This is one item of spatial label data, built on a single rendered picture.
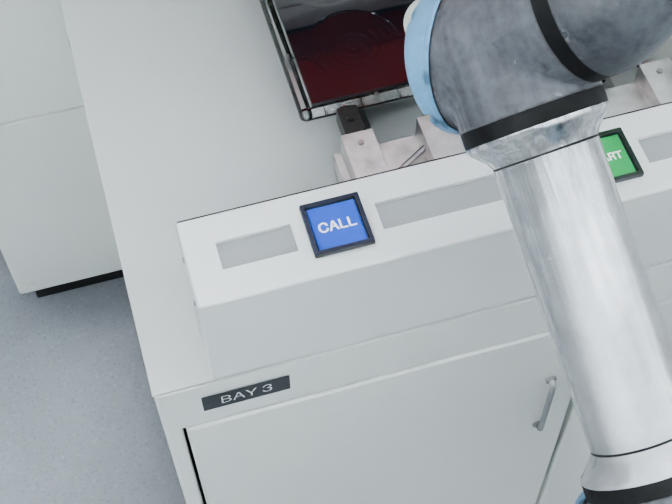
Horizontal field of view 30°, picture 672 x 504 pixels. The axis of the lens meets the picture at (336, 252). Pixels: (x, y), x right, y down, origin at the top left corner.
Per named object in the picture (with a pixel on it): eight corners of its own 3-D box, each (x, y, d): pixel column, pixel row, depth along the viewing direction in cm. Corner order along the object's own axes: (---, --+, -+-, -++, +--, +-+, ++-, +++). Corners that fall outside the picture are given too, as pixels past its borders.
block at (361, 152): (340, 152, 128) (340, 134, 126) (372, 144, 129) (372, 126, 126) (363, 214, 124) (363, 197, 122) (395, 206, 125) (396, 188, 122)
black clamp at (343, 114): (336, 121, 130) (335, 105, 128) (356, 116, 130) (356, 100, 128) (345, 147, 128) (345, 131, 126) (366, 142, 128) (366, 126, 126)
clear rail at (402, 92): (297, 115, 130) (297, 107, 128) (634, 36, 135) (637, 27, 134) (301, 125, 129) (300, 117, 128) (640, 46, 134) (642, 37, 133)
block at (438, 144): (414, 134, 129) (416, 116, 127) (446, 126, 130) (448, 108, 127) (439, 195, 125) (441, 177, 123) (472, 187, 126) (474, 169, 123)
